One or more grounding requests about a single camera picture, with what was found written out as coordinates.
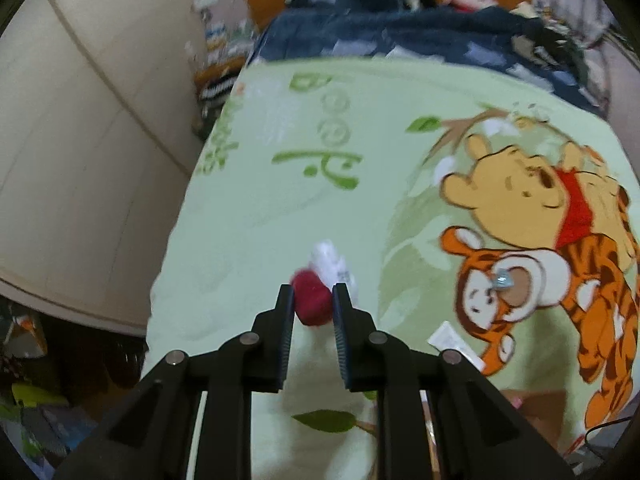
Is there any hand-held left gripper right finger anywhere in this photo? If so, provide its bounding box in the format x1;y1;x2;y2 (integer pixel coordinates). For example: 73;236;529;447
332;283;576;480

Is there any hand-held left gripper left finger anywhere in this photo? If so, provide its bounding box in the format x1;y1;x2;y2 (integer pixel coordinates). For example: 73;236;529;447
52;284;296;480

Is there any white flat sachet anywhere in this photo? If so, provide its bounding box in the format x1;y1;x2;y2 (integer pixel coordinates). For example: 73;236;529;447
427;322;485;372

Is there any green cartoon printed blanket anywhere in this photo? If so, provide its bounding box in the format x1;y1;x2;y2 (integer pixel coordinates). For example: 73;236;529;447
146;56;640;480

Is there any floor clutter pile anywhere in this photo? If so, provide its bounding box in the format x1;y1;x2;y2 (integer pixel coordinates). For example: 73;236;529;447
0;295;151;480

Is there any white wardrobe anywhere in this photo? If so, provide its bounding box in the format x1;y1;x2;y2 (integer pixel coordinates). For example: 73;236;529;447
0;0;251;336

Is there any cluttered bedside shelf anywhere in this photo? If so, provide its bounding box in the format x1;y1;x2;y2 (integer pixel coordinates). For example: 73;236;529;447
185;0;258;138

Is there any dark blue patterned quilt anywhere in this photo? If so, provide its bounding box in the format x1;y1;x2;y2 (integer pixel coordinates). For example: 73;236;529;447
245;0;603;116

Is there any pile of clothes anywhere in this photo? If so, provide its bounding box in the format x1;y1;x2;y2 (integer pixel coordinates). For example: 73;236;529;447
510;2;618;113

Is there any thin black cable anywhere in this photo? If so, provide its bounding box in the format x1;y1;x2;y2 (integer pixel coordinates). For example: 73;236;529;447
582;416;635;445

